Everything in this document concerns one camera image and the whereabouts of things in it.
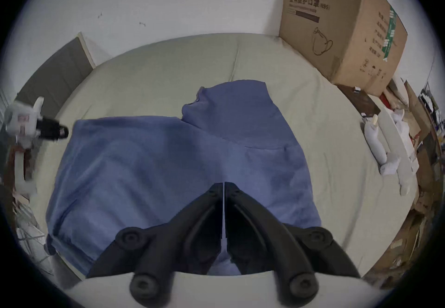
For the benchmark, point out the large brown cardboard carton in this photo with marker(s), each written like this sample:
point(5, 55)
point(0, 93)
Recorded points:
point(333, 21)

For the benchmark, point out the white cloth bundle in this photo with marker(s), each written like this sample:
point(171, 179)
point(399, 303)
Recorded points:
point(389, 146)

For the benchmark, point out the grey padded headboard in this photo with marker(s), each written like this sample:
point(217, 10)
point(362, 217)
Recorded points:
point(59, 70)

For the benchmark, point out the blue shirt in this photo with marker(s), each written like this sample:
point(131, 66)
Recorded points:
point(139, 167)

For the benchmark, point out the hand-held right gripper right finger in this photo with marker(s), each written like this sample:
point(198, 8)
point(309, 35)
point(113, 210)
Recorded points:
point(278, 240)

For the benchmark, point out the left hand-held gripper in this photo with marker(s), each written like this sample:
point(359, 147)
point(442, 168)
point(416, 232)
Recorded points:
point(22, 119)

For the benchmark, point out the bed with beige sheet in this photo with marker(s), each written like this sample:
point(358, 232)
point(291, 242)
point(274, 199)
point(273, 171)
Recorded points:
point(167, 63)

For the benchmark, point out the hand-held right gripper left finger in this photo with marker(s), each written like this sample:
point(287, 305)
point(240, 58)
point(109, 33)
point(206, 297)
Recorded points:
point(163, 240)

